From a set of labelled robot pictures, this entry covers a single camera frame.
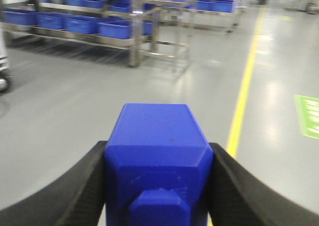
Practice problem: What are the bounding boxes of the blue plastic bottle-shaped part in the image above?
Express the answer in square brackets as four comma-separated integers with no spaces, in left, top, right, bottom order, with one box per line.
[104,103,213,226]

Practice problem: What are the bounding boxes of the blue bin on rack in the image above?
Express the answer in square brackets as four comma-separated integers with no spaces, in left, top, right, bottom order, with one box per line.
[3,8,37,26]
[36,12,70,30]
[97,19,153,40]
[65,15,98,34]

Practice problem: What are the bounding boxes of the steel flow rack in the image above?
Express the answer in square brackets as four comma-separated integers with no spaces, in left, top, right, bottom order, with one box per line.
[0,0,241,67]

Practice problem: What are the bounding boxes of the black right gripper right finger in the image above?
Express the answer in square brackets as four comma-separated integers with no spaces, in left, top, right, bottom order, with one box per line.
[208,143,319,226]

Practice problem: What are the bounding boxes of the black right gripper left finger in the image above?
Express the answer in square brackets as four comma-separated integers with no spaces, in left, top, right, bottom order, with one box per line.
[0,141,107,226]

